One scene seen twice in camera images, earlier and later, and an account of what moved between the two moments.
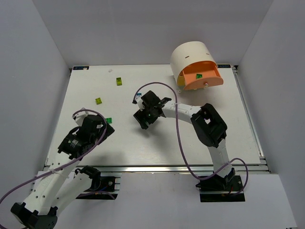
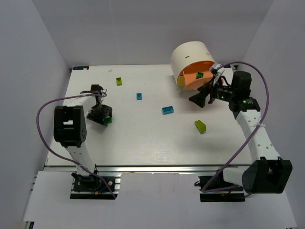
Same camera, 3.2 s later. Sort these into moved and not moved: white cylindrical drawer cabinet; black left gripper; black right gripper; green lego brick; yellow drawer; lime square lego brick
Moved: black right gripper; black left gripper
Not moved: green lego brick; lime square lego brick; white cylindrical drawer cabinet; yellow drawer
